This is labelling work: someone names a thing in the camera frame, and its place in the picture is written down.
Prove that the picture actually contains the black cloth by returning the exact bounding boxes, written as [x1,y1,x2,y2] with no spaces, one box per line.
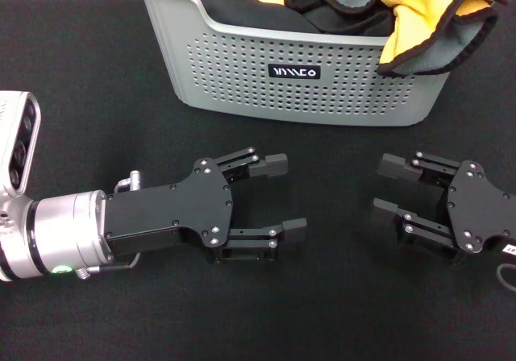
[151,0,398,38]

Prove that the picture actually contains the grey cable with silver connector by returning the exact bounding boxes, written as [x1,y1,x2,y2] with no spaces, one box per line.
[113,169,145,195]

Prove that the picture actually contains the grey perforated storage basket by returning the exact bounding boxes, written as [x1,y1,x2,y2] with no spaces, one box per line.
[129,0,451,128]

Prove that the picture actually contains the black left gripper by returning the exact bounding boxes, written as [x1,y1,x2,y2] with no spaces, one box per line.
[103,146,309,263]

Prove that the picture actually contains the black cable with silver plug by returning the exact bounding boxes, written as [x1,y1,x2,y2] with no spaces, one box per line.
[74,254,143,282]
[497,263,516,293]

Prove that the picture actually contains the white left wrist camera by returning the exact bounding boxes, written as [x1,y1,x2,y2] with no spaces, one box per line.
[0,90,43,196]

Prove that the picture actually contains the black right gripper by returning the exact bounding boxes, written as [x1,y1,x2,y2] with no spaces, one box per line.
[368,150,516,266]

